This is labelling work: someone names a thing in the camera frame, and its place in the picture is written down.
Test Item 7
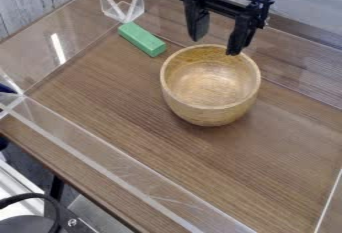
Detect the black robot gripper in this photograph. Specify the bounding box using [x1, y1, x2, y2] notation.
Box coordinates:
[182, 0, 274, 56]

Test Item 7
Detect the black cable loop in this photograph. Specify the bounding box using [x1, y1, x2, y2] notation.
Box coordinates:
[0, 192, 63, 233]

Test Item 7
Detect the light brown wooden bowl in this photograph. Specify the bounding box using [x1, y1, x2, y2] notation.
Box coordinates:
[159, 44, 261, 127]

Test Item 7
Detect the clear acrylic tray enclosure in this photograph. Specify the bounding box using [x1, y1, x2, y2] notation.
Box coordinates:
[0, 0, 342, 233]

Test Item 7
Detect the black table leg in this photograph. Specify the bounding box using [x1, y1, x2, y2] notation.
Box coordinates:
[50, 176, 64, 201]

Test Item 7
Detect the green rectangular block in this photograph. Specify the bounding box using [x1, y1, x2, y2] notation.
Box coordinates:
[118, 22, 167, 57]

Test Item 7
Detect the grey metal base plate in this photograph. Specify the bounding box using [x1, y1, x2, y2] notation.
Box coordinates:
[68, 195, 134, 233]

